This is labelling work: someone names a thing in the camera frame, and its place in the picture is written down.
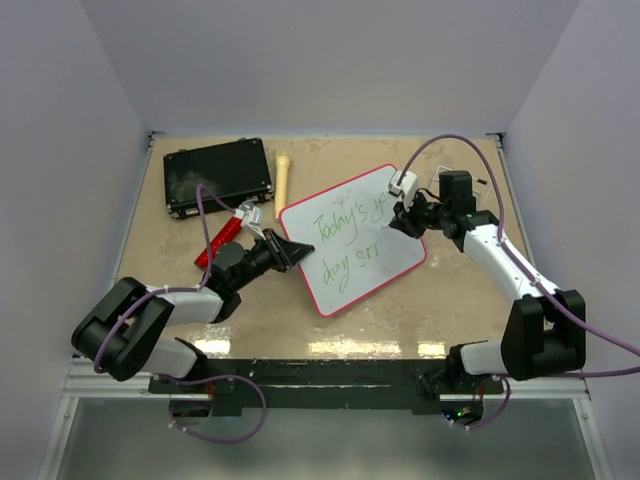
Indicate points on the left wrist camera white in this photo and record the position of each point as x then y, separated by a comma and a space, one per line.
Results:
250, 216

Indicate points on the wire whiteboard stand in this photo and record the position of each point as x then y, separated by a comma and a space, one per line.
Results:
481, 188

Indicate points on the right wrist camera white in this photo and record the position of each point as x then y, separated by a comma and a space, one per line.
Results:
403, 186

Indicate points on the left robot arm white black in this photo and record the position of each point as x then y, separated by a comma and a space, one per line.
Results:
122, 334

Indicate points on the cream toy microphone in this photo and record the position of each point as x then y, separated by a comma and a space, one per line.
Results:
282, 163

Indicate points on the aluminium frame rail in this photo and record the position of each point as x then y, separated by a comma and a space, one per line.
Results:
80, 381

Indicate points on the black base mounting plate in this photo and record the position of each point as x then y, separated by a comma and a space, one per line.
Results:
416, 385

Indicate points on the black hard case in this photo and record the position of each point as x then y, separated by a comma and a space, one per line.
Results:
235, 171

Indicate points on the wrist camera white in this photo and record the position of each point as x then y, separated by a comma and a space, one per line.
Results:
250, 216
403, 186

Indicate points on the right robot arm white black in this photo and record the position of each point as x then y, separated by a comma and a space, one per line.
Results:
539, 340

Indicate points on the pink framed whiteboard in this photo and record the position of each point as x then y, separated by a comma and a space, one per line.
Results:
354, 255

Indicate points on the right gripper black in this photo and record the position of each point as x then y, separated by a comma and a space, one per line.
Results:
404, 221

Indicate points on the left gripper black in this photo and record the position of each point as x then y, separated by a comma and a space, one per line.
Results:
285, 254

